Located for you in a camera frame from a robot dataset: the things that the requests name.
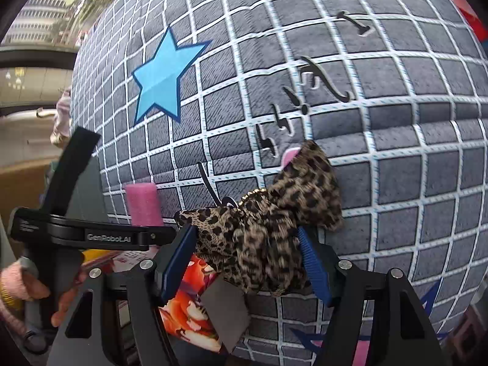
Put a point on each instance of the grey checkered star blanket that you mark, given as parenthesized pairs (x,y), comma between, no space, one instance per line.
(381,160)

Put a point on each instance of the person's left hand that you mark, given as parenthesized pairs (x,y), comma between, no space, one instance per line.
(64,308)

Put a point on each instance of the porous pink sponge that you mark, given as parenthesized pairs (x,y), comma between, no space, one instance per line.
(144,206)

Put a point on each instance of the red plastic basin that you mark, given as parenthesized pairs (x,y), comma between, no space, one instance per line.
(471,13)

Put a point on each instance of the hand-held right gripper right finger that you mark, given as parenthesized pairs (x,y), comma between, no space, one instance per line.
(312,267)

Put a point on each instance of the hanging pink cloth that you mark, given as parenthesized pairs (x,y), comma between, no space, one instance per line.
(63,118)

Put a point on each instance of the leopard print cloth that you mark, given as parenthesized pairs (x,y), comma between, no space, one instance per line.
(267,232)

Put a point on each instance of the yellow cloth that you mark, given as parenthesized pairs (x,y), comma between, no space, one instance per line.
(97,256)

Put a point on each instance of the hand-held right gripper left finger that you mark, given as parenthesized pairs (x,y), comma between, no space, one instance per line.
(177,263)

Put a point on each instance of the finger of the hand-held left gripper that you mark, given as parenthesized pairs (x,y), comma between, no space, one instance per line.
(164,231)

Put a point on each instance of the person's left forearm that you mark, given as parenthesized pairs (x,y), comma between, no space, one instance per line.
(15,280)

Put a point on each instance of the red cardboard box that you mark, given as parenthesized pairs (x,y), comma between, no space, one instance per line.
(190,312)

